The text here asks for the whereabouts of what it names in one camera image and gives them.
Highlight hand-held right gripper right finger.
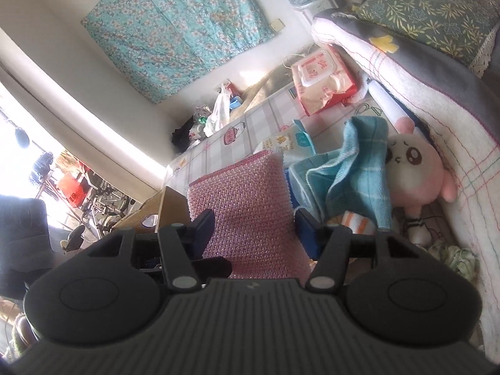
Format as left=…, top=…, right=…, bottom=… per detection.
left=294, top=208, right=413, bottom=293

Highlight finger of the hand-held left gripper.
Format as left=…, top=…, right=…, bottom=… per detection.
left=191, top=257, right=232, bottom=280

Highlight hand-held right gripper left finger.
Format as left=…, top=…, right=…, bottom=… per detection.
left=88, top=209, right=216, bottom=293

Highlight cardboard box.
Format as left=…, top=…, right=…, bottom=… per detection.
left=111, top=185, right=192, bottom=239

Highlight pink knitted scrub cloth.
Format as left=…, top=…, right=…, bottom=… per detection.
left=187, top=149, right=313, bottom=280

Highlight teal checked towel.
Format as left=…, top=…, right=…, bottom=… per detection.
left=288, top=115, right=392, bottom=230

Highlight blue tissue pack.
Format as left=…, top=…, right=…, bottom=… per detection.
left=291, top=119, right=316, bottom=157

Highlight white tissue packet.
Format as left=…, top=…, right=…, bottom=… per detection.
left=256, top=124, right=294, bottom=156

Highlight pink rabbit plush toy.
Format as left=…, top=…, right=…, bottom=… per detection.
left=385, top=119, right=458, bottom=247

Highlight orange striped sock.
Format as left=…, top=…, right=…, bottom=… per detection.
left=340, top=211, right=378, bottom=236

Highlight black bag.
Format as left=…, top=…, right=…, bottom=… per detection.
left=171, top=119, right=196, bottom=154

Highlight white plastic bag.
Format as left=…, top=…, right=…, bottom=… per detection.
left=203, top=84, right=232, bottom=137

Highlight checked printed tablecloth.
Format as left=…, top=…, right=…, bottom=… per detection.
left=166, top=66, right=462, bottom=251

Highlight wheelchair with red seat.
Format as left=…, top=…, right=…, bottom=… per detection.
left=51, top=156, right=135, bottom=239

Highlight green crumpled cloth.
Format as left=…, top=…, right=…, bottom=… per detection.
left=427, top=240, right=479, bottom=282

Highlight red wet wipes pack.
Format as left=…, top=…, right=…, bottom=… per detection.
left=291, top=45, right=358, bottom=117

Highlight white rolled sheet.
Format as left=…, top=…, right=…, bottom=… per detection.
left=367, top=80, right=412, bottom=126

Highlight dark chair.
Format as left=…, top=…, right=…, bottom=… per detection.
left=0, top=197, right=53, bottom=301

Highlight white folded towel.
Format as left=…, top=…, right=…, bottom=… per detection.
left=312, top=12, right=500, bottom=360

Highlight grey blanket yellow patches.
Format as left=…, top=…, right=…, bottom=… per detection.
left=312, top=8, right=500, bottom=128

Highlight white water dispenser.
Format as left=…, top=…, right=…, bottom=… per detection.
left=295, top=0, right=340, bottom=21

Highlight green leaf print pillow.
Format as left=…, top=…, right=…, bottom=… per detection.
left=352, top=0, right=500, bottom=79

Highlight teal floral wall cloth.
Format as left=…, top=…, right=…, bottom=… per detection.
left=81, top=0, right=276, bottom=105

